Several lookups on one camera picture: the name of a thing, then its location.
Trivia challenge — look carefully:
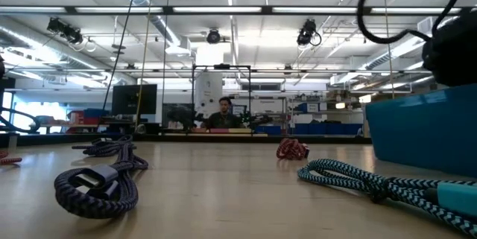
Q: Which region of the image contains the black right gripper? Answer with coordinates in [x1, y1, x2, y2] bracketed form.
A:
[422, 7, 477, 87]

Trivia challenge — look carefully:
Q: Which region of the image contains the blue plastic bin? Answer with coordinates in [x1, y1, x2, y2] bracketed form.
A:
[364, 83, 477, 179]

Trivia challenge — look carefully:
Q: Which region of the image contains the red braided USB-C cable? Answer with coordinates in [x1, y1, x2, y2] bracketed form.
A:
[276, 138, 310, 161]

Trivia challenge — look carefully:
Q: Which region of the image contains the navy braided USB-C cable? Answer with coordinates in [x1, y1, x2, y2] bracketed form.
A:
[72, 136, 137, 157]

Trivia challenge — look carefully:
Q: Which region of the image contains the person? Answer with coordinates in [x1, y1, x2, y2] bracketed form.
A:
[203, 96, 245, 130]

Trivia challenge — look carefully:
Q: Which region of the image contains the white cylindrical tank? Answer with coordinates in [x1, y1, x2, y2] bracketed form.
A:
[194, 71, 224, 119]

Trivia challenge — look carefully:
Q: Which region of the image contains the black background monitor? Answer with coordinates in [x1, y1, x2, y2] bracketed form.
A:
[111, 83, 158, 115]

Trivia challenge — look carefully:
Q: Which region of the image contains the red storage box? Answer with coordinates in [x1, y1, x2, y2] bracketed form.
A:
[66, 109, 90, 126]

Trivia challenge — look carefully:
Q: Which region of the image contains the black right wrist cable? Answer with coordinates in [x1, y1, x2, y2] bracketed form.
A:
[356, 0, 469, 45]

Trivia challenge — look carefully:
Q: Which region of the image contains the black ceiling camera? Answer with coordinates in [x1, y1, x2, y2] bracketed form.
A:
[206, 28, 221, 45]
[46, 16, 85, 45]
[296, 18, 323, 48]

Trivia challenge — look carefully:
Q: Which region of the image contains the black aluminium rig frame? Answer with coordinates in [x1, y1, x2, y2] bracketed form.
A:
[0, 5, 477, 147]

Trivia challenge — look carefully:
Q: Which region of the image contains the black background station frame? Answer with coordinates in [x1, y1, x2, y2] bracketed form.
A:
[191, 63, 253, 130]

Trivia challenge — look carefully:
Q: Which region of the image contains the long black hanging cable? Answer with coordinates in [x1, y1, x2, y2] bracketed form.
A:
[101, 0, 142, 115]

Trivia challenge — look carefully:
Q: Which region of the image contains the black curved cable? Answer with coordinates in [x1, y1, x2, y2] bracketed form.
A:
[0, 106, 41, 135]

